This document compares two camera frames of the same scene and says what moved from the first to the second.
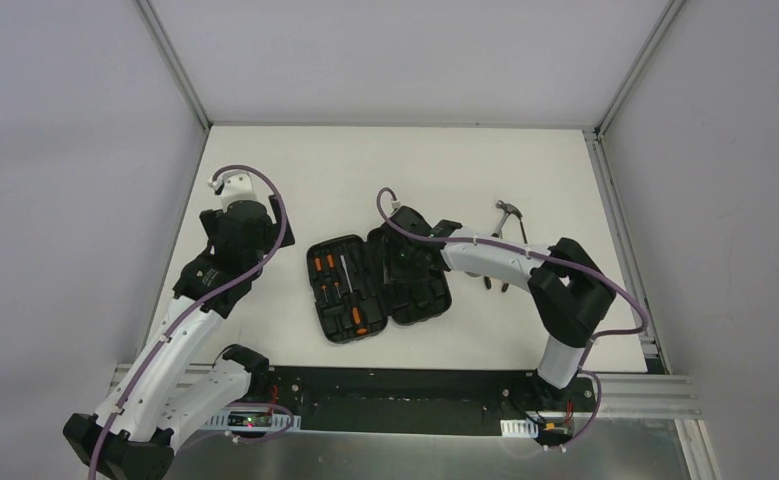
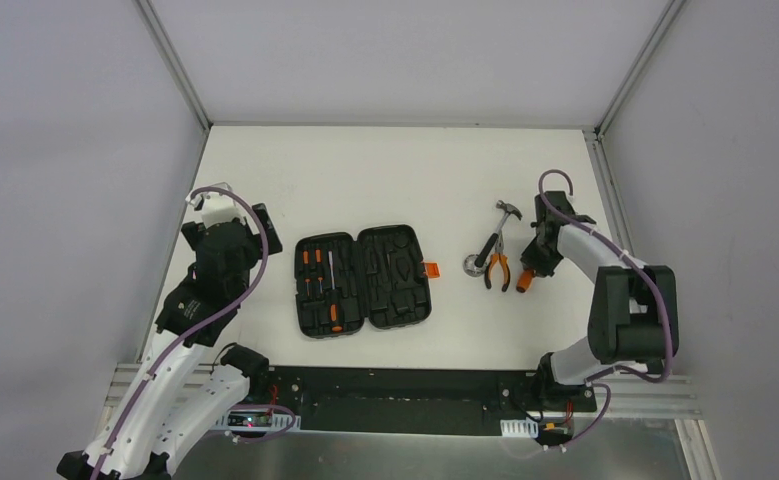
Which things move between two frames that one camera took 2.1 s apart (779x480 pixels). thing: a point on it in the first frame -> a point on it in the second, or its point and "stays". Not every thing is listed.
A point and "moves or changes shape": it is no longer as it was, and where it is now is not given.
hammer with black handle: (508, 209) stays
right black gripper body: (401, 248) -> (539, 250)
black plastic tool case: (356, 296) moves or changes shape
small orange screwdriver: (331, 264) -> (320, 272)
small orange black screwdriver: (318, 272) -> (306, 265)
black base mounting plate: (419, 402) stays
